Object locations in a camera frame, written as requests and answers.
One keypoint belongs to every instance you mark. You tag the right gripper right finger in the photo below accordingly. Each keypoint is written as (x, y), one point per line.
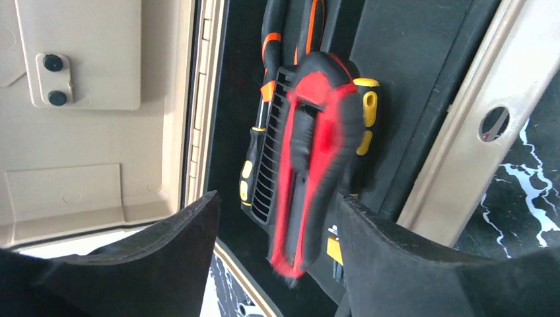
(391, 271)

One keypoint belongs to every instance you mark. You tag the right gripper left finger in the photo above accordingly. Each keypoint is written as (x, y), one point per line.
(159, 271)

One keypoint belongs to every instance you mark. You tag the yellow hex key set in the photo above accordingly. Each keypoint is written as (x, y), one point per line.
(333, 250)

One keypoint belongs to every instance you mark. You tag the red black utility knife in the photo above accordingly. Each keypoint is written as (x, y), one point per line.
(321, 131)

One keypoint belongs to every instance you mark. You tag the long black yellow screwdriver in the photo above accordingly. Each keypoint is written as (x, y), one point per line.
(249, 170)

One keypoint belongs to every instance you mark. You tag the tan plastic tool box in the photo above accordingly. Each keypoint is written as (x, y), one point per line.
(107, 121)

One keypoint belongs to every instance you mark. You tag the small black yellow screwdriver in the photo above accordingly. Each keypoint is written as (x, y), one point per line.
(369, 90)

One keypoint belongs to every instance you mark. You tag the red needle nose pliers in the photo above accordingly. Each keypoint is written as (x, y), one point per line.
(311, 33)

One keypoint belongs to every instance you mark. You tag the black tool box tray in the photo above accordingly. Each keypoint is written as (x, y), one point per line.
(419, 51)

